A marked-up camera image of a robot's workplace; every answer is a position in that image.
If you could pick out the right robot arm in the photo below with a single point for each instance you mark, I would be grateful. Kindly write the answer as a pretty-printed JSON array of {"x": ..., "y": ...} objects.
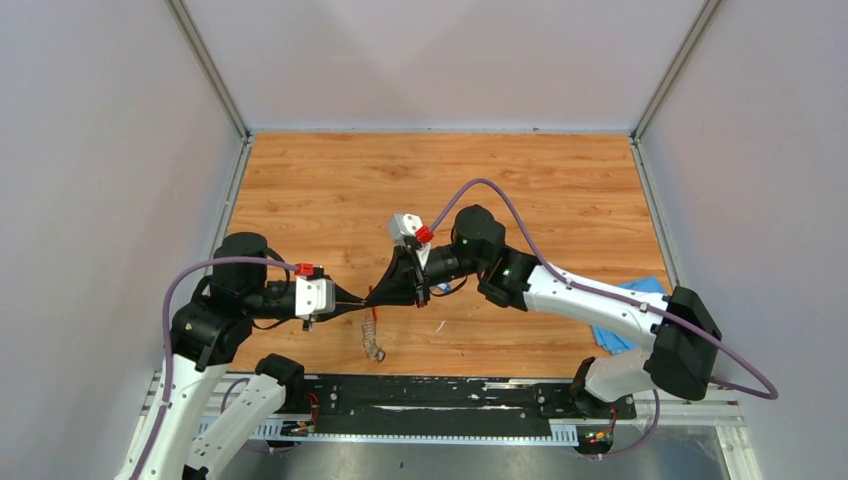
[{"x": 674, "y": 335}]

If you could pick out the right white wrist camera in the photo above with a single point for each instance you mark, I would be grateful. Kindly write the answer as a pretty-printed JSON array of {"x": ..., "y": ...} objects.
[{"x": 408, "y": 231}]

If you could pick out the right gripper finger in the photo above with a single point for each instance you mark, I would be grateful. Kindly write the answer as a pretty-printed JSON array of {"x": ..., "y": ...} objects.
[
  {"x": 402, "y": 270},
  {"x": 393, "y": 290}
]

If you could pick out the red handled metal key holder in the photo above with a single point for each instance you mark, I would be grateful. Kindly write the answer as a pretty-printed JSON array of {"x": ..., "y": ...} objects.
[{"x": 373, "y": 350}]

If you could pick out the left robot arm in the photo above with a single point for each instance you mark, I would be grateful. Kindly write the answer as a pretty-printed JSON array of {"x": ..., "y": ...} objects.
[{"x": 208, "y": 312}]

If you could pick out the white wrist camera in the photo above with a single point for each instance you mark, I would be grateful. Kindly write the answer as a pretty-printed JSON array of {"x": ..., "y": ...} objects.
[
  {"x": 408, "y": 231},
  {"x": 312, "y": 295}
]

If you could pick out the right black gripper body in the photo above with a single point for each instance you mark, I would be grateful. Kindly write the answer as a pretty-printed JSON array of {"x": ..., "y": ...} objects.
[{"x": 435, "y": 267}]

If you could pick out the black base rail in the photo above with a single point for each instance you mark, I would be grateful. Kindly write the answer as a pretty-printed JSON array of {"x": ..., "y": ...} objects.
[{"x": 442, "y": 410}]

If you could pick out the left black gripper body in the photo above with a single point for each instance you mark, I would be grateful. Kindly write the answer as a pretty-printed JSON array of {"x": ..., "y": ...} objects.
[{"x": 319, "y": 316}]

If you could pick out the blue cloth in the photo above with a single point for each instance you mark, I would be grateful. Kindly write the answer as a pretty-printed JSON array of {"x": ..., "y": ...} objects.
[{"x": 621, "y": 339}]

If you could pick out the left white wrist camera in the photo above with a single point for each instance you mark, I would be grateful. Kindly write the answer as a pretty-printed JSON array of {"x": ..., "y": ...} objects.
[{"x": 312, "y": 295}]

